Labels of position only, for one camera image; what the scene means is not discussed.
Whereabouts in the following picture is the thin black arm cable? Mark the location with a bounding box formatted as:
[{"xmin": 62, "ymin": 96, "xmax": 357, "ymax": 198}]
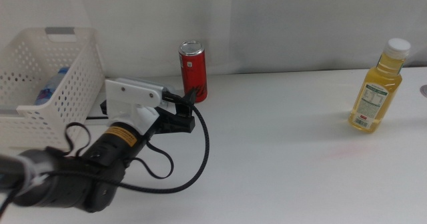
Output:
[
  {"xmin": 133, "ymin": 140, "xmax": 175, "ymax": 180},
  {"xmin": 64, "ymin": 121, "xmax": 91, "ymax": 157}
]

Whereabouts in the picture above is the clear water bottle blue cap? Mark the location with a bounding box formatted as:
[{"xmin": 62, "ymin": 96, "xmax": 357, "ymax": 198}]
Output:
[{"xmin": 35, "ymin": 67, "xmax": 71, "ymax": 105}]

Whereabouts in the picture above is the red drink can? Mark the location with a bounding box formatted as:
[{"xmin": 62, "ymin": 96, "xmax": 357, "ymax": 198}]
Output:
[{"xmin": 178, "ymin": 39, "xmax": 208, "ymax": 103}]

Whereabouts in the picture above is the silver table cable hatch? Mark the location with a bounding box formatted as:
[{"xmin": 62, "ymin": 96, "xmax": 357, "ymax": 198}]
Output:
[{"xmin": 85, "ymin": 83, "xmax": 184, "ymax": 125}]

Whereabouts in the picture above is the yellow juice bottle white cap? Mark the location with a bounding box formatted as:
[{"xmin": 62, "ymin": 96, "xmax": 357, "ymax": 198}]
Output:
[{"xmin": 348, "ymin": 37, "xmax": 412, "ymax": 134}]

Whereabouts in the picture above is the white fabric backdrop curtain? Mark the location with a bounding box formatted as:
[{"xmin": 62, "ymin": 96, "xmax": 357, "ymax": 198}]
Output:
[{"xmin": 73, "ymin": 0, "xmax": 427, "ymax": 78}]

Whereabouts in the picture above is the white perforated plastic basket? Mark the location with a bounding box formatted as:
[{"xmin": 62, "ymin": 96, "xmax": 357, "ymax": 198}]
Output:
[{"xmin": 0, "ymin": 26, "xmax": 106, "ymax": 151}]

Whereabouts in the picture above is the black braided left camera cable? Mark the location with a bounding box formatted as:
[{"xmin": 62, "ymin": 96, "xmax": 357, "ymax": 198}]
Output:
[{"xmin": 31, "ymin": 92, "xmax": 211, "ymax": 195}]

